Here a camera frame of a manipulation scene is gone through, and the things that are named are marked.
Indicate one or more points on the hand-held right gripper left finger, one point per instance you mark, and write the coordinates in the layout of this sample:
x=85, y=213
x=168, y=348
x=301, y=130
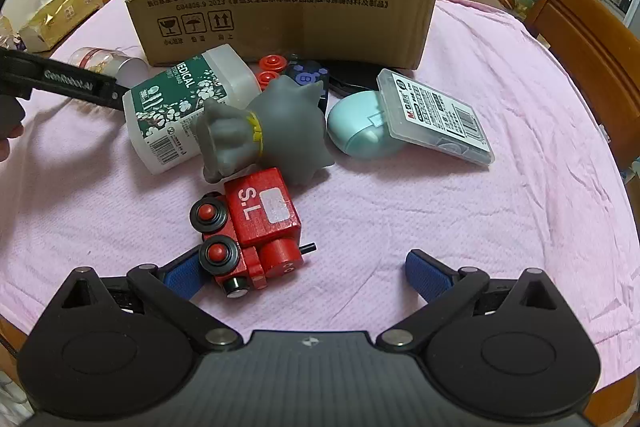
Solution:
x=182, y=277

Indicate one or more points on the pink tablecloth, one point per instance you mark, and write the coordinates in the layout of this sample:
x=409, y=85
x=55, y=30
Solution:
x=500, y=207

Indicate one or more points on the brown cardboard box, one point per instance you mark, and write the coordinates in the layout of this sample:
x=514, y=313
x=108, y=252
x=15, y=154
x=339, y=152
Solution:
x=280, y=22

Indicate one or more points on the blue toy train car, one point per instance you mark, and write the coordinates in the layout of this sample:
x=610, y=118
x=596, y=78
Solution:
x=305, y=74

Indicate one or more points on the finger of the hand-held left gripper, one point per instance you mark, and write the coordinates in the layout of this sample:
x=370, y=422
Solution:
x=114, y=94

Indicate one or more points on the small glass jar red contents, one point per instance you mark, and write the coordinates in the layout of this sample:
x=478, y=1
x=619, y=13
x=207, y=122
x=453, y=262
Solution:
x=100, y=59

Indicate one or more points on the wooden chair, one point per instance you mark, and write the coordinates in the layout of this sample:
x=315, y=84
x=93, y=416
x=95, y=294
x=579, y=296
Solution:
x=585, y=37

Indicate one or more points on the red wooden toy train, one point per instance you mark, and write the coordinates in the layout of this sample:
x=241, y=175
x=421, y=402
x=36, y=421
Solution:
x=255, y=207

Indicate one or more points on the gold wrapped package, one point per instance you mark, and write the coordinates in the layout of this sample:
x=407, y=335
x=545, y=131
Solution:
x=60, y=14

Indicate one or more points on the person's left hand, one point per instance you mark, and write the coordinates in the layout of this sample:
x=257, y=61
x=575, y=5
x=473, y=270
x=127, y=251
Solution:
x=6, y=147

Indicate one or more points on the grey cat toy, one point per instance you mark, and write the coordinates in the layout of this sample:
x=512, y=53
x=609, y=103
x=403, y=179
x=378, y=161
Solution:
x=290, y=127

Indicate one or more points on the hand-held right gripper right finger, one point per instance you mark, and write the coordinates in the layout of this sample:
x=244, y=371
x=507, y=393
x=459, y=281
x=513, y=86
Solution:
x=427, y=277

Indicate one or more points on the teal earbud case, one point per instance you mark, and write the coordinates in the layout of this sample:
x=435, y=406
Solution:
x=350, y=127

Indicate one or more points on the white plastic bottle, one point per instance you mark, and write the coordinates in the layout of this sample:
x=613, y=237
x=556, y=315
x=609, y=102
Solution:
x=160, y=117

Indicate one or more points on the clear plastic card case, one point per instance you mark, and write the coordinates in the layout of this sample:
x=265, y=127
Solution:
x=440, y=117

